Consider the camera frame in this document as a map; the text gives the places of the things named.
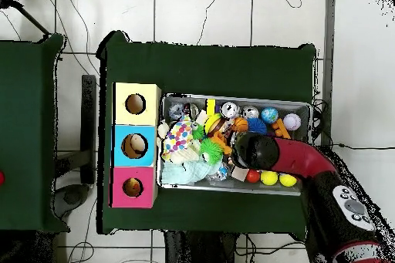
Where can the green spiky ball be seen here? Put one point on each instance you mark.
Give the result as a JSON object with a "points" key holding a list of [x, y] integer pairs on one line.
{"points": [[198, 132], [210, 150]]}

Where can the colourful patterned cloth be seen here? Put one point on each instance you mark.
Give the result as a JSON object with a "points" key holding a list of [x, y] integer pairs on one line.
{"points": [[178, 139]]}

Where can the mint green waffle cloth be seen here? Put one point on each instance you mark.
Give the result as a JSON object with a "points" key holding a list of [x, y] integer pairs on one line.
{"points": [[188, 173]]}

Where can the blue fuzzy ball with eyes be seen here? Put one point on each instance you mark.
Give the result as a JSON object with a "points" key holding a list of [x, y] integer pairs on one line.
{"points": [[257, 126]]}

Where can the yellow plush duck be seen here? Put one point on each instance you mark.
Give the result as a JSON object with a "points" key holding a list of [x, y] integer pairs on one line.
{"points": [[133, 187]]}

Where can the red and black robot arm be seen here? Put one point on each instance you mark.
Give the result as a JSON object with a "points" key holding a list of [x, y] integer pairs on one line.
{"points": [[296, 158]]}

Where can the wooden box with three holes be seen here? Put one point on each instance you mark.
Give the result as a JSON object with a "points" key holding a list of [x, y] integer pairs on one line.
{"points": [[137, 124]]}

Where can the yellow plastic block toy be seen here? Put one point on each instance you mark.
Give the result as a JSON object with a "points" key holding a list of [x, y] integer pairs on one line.
{"points": [[212, 115]]}

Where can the small orange plastic block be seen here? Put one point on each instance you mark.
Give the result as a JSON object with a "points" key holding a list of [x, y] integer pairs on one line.
{"points": [[222, 144]]}

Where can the silver metal can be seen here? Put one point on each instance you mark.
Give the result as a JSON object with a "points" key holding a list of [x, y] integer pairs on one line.
{"points": [[229, 110]]}

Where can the small orange basketball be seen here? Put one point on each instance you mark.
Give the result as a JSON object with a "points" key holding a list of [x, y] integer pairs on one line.
{"points": [[241, 125]]}

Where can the wooden cube block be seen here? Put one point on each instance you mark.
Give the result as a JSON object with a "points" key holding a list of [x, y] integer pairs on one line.
{"points": [[239, 175]]}

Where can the dark green table cloth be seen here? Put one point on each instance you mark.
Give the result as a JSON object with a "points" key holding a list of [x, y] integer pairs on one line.
{"points": [[31, 90], [210, 65]]}

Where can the orange red ball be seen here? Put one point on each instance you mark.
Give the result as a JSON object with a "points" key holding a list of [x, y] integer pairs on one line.
{"points": [[252, 176]]}

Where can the globe print ball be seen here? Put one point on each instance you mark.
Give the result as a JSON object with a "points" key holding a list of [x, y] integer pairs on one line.
{"points": [[270, 115]]}

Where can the orange plastic block toy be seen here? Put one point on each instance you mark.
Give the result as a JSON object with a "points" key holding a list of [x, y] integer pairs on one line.
{"points": [[281, 128]]}

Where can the yellow ball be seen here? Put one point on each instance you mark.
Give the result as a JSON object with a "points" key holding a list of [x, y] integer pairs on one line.
{"points": [[269, 178], [288, 180]]}

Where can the white baseball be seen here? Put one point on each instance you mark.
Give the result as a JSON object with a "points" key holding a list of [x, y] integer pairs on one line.
{"points": [[292, 122]]}

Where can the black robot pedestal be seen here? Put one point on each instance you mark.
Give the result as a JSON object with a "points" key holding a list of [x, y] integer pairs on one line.
{"points": [[203, 250]]}

